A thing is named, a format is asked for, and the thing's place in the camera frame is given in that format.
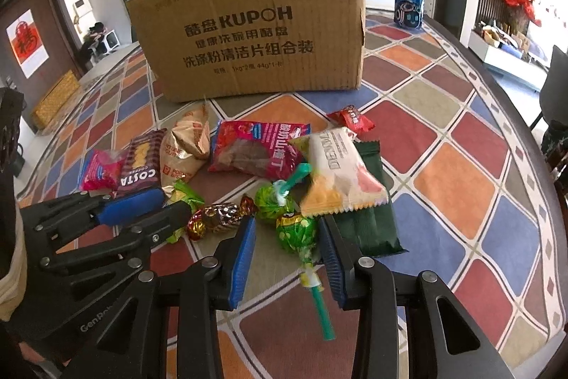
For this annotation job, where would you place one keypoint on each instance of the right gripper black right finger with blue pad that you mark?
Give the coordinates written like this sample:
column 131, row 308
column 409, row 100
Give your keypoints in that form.
column 444, row 341

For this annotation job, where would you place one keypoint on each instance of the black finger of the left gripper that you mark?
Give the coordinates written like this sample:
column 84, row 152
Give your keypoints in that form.
column 145, row 233

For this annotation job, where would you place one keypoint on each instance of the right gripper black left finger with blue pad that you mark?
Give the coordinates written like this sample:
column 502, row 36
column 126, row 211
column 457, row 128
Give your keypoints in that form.
column 130, row 341

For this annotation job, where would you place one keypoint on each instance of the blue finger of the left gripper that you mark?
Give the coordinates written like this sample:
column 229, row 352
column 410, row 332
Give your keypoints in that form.
column 77, row 213

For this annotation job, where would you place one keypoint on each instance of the yellow green candy wrapper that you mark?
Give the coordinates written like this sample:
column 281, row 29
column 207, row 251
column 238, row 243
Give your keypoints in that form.
column 181, row 191

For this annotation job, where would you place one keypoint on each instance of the gold brown wrapped candy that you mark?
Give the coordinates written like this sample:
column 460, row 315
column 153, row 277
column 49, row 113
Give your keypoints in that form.
column 220, row 218

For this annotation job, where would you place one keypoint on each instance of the brown Costa biscuit packet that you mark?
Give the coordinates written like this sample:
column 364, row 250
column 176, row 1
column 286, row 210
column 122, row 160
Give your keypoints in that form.
column 141, row 169

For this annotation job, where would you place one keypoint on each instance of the tan paper snack bag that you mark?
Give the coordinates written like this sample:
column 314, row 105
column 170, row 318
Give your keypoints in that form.
column 185, row 147

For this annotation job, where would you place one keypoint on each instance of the pink snack packet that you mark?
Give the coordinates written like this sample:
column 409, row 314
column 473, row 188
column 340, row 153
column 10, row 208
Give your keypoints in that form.
column 102, row 170

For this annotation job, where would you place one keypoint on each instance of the green lollipop upper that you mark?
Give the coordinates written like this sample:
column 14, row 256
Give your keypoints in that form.
column 274, row 200

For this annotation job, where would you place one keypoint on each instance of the green lollipop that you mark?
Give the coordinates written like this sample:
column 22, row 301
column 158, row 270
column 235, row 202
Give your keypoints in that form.
column 298, row 234
column 274, row 200

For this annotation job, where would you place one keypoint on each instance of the red hawthorn snack bag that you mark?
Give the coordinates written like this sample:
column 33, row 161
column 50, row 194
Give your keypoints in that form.
column 261, row 149

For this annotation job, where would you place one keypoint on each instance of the green lollipop lower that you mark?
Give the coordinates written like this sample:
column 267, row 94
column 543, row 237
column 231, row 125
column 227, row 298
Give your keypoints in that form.
column 298, row 234

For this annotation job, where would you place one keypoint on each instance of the dark green snack packet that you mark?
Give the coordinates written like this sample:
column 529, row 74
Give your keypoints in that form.
column 373, row 230

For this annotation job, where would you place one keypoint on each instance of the woven yellow doormat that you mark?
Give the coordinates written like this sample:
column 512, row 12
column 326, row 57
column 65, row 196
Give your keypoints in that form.
column 56, row 97

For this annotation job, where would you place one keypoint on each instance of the brown door with red poster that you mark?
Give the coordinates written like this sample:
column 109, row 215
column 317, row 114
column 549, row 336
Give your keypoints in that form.
column 38, row 46

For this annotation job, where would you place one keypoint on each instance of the white Denma wafer packet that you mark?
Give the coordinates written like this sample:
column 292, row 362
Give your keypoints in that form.
column 340, row 181

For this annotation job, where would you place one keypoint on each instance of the colourful checkered tablecloth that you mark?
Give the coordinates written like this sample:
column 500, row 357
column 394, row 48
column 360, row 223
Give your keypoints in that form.
column 471, row 198

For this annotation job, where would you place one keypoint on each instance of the small red snack packet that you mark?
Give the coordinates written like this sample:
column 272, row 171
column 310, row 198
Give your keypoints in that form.
column 351, row 118

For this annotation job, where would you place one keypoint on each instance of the brown cardboard box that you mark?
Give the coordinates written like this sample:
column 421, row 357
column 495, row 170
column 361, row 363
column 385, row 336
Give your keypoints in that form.
column 217, row 48

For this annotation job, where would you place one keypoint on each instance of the dark chair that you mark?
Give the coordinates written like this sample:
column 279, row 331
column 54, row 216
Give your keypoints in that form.
column 553, row 96

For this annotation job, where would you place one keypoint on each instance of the white low shelf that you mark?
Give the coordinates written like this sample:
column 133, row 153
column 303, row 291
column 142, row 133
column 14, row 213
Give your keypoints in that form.
column 502, row 62

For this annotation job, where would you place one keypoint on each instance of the blue Pepsi can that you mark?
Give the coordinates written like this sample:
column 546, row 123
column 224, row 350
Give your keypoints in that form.
column 409, row 13

